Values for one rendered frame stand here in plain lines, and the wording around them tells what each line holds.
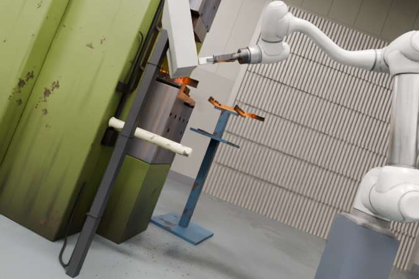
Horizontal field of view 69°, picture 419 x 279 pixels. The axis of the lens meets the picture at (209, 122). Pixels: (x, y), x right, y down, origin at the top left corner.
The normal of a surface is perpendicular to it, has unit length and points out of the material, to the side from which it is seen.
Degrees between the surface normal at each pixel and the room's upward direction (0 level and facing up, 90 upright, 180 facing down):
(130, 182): 90
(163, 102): 90
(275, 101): 90
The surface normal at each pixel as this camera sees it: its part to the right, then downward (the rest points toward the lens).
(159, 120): -0.20, -0.13
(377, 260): 0.00, -0.05
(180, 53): 0.20, 0.03
